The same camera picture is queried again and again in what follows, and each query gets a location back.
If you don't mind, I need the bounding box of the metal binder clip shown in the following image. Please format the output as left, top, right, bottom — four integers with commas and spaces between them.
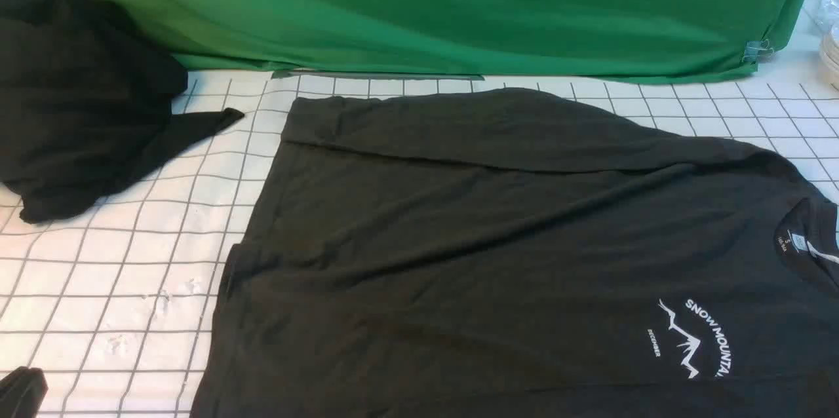
742, 39, 775, 63

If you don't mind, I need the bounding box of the black gripper tip corner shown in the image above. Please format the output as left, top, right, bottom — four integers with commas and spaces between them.
1, 366, 49, 418

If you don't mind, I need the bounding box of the green backdrop cloth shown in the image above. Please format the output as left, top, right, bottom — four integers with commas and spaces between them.
108, 0, 805, 85

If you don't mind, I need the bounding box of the dark gray long-sleeved shirt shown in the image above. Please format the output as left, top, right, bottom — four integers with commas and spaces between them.
191, 88, 837, 417

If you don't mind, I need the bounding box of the black cloth pile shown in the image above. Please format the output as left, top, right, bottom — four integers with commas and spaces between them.
1, 0, 244, 224

